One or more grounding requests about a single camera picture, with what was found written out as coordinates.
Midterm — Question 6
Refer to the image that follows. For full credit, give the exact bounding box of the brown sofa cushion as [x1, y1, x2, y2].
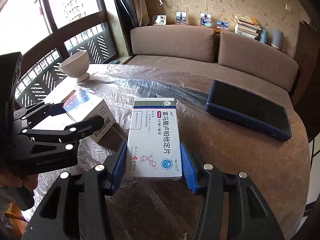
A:
[130, 25, 215, 63]
[217, 31, 298, 92]

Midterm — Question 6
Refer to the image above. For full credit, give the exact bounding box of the right brown sofa cushion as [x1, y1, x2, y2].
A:
[217, 31, 298, 92]

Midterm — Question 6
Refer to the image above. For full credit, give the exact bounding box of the white wall switch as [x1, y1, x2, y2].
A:
[285, 4, 292, 12]

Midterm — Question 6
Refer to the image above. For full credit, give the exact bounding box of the leftmost photo frame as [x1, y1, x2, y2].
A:
[152, 15, 167, 25]

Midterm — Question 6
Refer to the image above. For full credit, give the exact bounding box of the white ceramic teacup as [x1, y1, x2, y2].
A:
[58, 50, 89, 83]

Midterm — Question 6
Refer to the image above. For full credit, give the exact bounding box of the photo frame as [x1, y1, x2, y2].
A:
[175, 11, 187, 25]
[216, 20, 229, 30]
[152, 15, 167, 25]
[200, 12, 212, 28]

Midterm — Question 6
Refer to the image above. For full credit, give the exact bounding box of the teal cylinder vase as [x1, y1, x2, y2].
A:
[259, 29, 268, 44]

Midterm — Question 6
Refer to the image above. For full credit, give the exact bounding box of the dark blue cased phone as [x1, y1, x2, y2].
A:
[206, 80, 292, 141]

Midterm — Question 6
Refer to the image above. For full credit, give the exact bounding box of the left brown sofa cushion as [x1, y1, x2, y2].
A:
[130, 25, 215, 63]

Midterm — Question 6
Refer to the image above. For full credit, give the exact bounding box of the brown sofa seat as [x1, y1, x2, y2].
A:
[127, 55, 292, 108]

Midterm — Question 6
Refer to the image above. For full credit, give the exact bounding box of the beige curtain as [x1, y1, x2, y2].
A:
[115, 0, 150, 54]

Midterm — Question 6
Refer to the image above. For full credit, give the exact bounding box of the blue white medicine box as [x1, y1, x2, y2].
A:
[34, 89, 116, 142]

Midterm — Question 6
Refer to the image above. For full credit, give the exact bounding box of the person's left hand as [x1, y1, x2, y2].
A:
[0, 167, 39, 191]

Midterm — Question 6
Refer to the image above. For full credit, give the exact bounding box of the black window railing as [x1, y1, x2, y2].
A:
[15, 22, 118, 109]

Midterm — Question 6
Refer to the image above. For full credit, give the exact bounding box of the dark wooden cabinet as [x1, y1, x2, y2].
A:
[291, 21, 319, 140]

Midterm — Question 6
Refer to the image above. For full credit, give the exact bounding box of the stack of books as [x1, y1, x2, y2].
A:
[235, 14, 261, 40]

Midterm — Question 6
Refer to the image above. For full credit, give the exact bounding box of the grey cylinder speaker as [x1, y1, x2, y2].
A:
[271, 28, 283, 50]

